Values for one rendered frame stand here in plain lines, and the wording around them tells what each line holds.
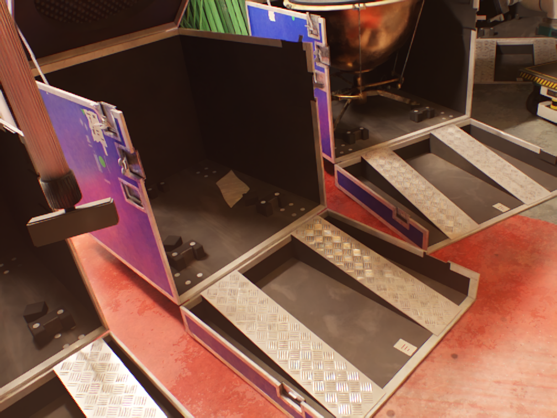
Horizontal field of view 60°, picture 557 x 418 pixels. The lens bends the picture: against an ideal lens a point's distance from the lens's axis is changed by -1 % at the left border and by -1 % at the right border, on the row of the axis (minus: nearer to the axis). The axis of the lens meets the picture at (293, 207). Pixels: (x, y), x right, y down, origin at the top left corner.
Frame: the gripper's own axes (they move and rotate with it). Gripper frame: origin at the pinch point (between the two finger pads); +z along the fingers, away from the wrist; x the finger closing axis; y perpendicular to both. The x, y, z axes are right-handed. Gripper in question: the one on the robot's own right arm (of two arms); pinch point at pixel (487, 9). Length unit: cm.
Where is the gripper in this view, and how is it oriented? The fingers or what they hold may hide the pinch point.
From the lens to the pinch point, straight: 335.2
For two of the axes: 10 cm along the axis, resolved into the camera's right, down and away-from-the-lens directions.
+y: 3.6, 1.7, -9.2
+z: -8.3, 5.0, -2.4
